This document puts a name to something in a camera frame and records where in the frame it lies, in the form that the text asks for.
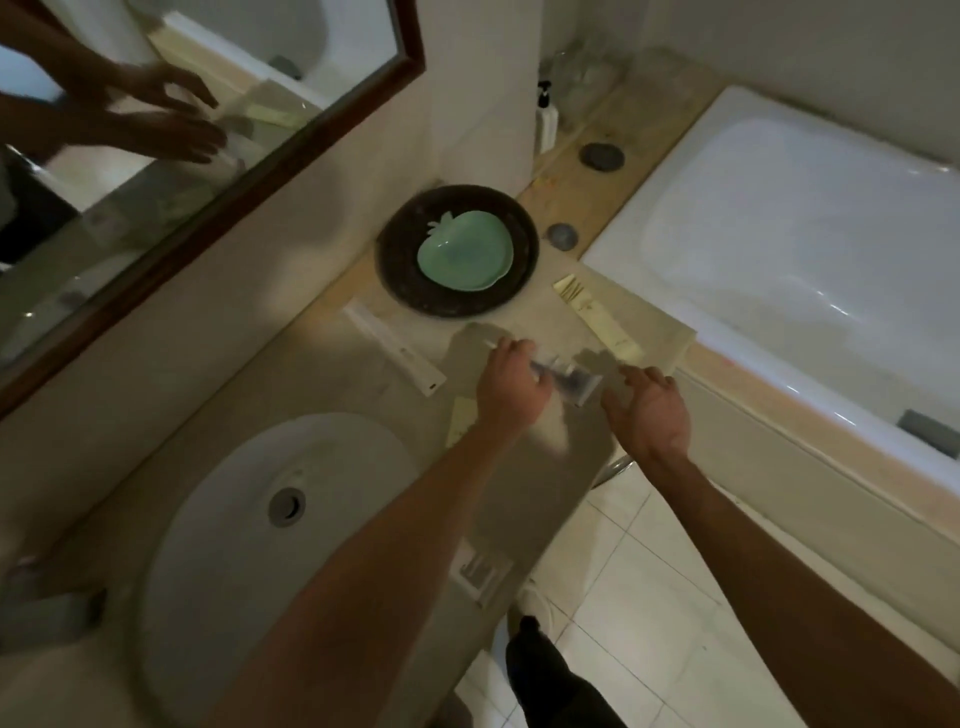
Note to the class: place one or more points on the person's black trouser leg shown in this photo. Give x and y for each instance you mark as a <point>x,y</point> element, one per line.
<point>555,682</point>

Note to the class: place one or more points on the long yellow packet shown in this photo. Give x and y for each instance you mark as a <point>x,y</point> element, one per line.
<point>600,319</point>

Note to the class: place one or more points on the person's right hand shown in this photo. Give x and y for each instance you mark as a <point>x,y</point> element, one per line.
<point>654,420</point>

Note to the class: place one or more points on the green apple-shaped dish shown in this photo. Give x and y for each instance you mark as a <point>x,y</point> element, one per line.
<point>465,251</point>

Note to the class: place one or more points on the grey white tube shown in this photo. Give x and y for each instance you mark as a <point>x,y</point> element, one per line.
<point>574,379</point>

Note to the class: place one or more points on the clear glass jar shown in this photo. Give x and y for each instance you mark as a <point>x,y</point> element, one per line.
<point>589,79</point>

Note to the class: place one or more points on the wooden framed mirror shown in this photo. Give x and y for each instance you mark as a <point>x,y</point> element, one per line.
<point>187,135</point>

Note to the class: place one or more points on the white sink basin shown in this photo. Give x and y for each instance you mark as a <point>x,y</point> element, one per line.
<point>225,562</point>

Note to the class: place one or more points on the clear plastic bag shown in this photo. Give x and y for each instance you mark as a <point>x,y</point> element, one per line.
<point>525,487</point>

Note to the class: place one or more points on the dark round plate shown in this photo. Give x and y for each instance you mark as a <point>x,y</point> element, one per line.
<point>401,262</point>

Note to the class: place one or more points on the person's right forearm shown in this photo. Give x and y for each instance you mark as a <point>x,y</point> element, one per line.
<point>772,592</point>

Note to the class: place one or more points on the person's right thumb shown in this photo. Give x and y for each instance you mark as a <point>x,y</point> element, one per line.
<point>615,406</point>

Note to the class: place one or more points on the person's left thumb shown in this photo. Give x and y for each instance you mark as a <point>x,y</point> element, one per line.
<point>541,384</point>

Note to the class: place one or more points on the long white box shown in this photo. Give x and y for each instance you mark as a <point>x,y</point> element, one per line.
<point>394,349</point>

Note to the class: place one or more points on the large grey round stone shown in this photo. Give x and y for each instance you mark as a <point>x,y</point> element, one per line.
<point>601,157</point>

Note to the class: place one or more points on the person's left hand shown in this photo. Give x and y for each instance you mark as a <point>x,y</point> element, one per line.
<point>510,394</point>

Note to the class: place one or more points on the white pump bottle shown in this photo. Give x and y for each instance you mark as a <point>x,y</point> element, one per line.
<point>547,124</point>

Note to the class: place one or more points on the person's white shoe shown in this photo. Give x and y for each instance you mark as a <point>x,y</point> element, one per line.
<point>536,604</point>

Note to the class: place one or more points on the small yellow packet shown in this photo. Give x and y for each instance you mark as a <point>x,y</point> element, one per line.
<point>461,421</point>

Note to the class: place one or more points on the white bathtub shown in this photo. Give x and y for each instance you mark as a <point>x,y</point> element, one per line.
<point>787,247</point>

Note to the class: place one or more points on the person's left forearm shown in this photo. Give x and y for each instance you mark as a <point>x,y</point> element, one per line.
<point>360,585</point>

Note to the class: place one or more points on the small grey round stone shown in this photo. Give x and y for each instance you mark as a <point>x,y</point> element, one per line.
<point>562,235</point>

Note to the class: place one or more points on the white barcode label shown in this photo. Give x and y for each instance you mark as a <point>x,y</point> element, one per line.
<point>484,574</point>

